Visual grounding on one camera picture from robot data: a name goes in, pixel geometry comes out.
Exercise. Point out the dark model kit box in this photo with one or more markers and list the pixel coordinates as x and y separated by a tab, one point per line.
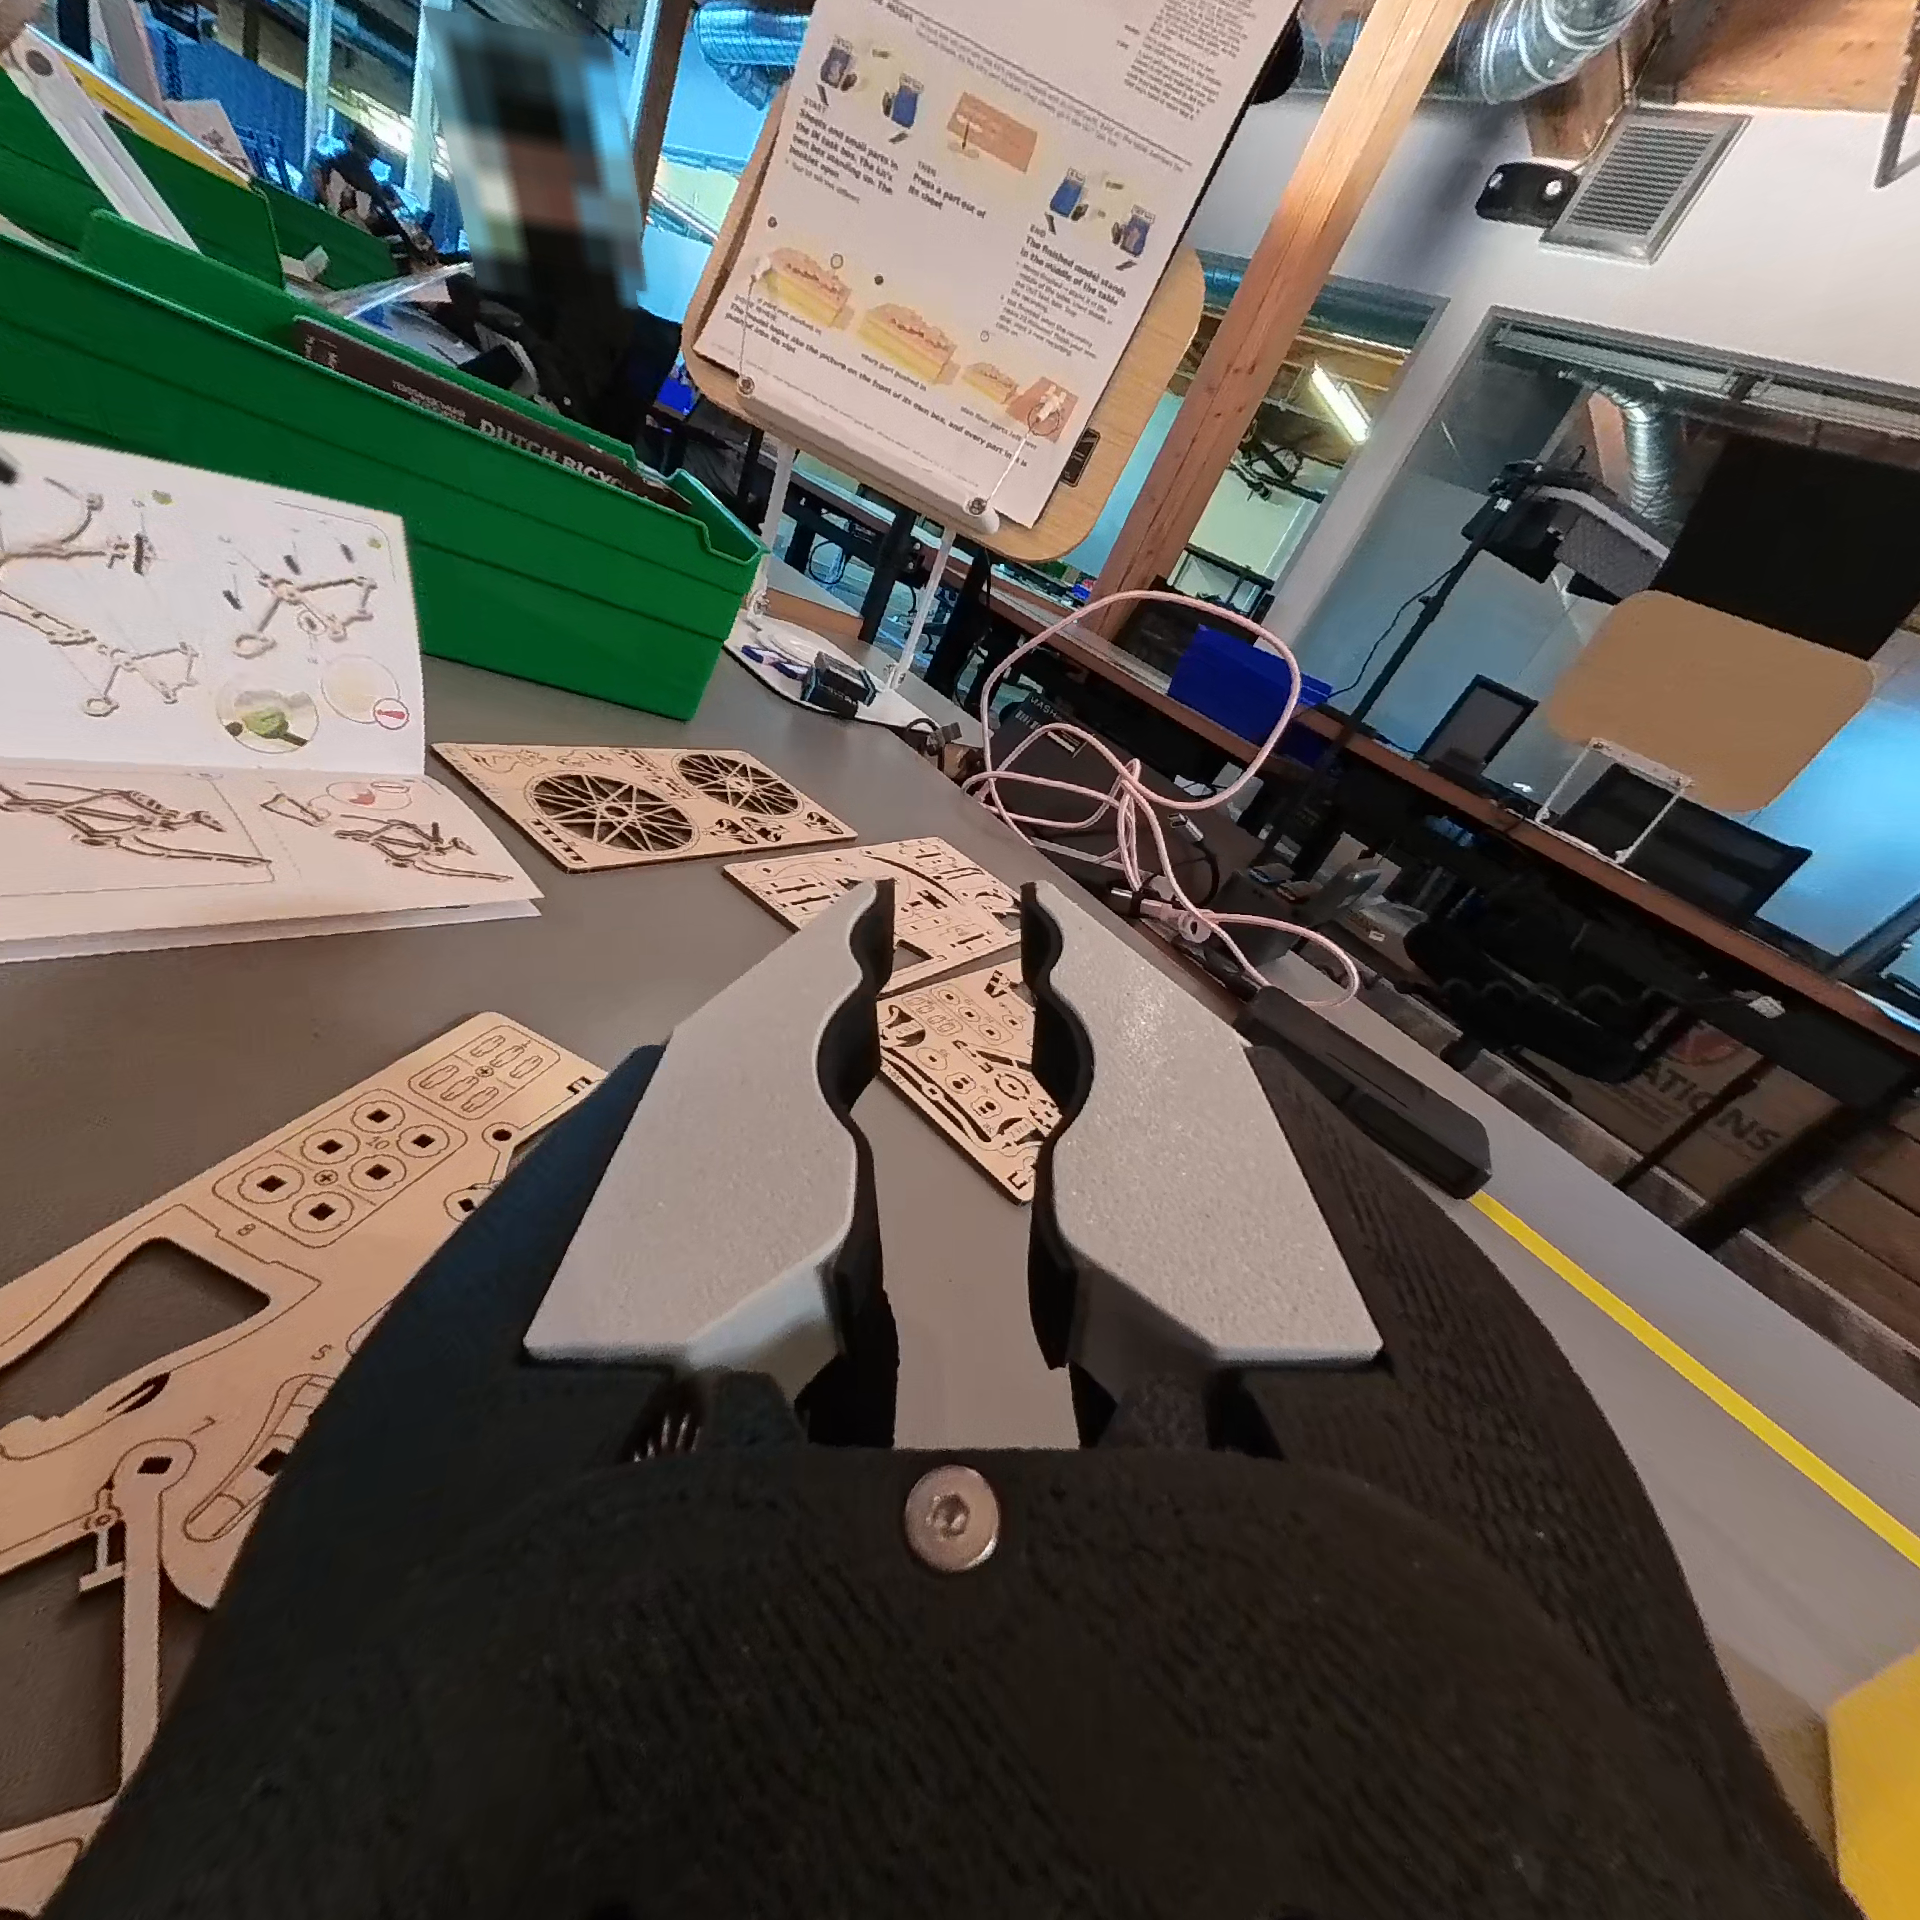
494	428

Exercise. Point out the printed cardboard box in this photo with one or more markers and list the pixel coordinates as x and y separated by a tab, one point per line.
1694	1108

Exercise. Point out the printed instruction sheet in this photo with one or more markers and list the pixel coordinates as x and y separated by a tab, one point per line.
931	299

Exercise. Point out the black office chair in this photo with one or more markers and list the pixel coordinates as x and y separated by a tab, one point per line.
1694	856

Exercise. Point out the laser-cut wooden parts sheet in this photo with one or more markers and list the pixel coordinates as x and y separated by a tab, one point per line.
795	884
960	1080

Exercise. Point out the silver air duct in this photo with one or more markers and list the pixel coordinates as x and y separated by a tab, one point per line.
1546	38

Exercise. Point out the dark computer monitor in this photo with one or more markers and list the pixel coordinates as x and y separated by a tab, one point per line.
1477	722

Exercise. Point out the blue plastic bin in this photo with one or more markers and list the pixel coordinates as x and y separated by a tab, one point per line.
1237	682

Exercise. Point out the grey wall vent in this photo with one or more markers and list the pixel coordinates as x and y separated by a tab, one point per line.
1642	187

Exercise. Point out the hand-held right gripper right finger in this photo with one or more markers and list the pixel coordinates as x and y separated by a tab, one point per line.
1201	1214

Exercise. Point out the black power bank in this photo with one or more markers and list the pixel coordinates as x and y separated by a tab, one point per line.
1381	1102

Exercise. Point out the wooden sheet with wheel cutouts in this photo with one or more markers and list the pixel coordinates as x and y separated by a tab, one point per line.
494	779

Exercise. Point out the black camera on tripod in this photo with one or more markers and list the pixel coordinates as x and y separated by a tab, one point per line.
1560	524

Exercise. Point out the wooden clipboard board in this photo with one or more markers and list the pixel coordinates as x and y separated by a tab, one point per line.
1155	376

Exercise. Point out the yellow tape line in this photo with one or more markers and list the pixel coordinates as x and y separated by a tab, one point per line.
1681	1359

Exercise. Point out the wooden support post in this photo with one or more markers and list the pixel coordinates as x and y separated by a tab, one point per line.
1275	299

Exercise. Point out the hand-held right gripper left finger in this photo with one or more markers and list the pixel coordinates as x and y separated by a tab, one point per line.
704	1201

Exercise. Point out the long wooden workbench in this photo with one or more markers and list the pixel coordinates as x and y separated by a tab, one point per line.
1501	810

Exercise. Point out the white assembly booklet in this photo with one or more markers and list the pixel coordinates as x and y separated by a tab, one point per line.
224	630

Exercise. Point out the white clipboard stand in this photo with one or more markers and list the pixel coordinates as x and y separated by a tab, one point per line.
938	586

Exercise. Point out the large wooden parts sheet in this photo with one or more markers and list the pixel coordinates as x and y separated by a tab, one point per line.
480	1119

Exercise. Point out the yellow plastic bin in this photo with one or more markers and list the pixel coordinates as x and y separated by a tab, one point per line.
1882	1800

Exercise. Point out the green plastic bin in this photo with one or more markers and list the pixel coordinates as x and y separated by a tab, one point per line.
194	194
525	600

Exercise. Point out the small black device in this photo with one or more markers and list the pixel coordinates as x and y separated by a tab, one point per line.
837	682

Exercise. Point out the black security camera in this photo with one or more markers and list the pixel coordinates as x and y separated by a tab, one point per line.
1523	190

